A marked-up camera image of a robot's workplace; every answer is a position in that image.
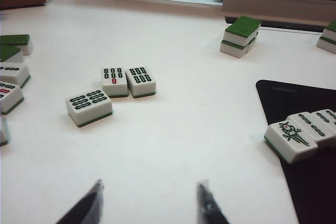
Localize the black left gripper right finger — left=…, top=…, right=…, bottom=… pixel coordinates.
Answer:
left=196, top=179, right=232, bottom=224

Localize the bamboo mahjong tile red mark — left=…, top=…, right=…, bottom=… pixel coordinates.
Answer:
left=0, top=81, right=25, bottom=115

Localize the two-bamboo mahjong tile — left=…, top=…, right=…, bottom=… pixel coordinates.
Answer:
left=286, top=112, right=335, bottom=147

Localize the long white ledge block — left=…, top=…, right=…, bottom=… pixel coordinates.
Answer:
left=222, top=0, right=336, bottom=33

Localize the three-bamboo mahjong tile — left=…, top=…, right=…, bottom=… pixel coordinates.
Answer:
left=311, top=109, right=336, bottom=137

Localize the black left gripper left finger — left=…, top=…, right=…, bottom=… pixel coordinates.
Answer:
left=55, top=179, right=104, bottom=224

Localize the white bamboo mahjong tile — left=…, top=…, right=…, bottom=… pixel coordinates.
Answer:
left=65, top=89, right=114, bottom=127
left=125, top=65, right=158, bottom=99
left=0, top=61, right=31, bottom=89
left=101, top=65, right=130, bottom=98

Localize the black mouse mat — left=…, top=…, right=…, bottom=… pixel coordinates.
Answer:
left=256, top=79, right=336, bottom=224

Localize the bird mahjong tile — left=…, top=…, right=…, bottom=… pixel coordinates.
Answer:
left=264, top=120, right=319, bottom=164

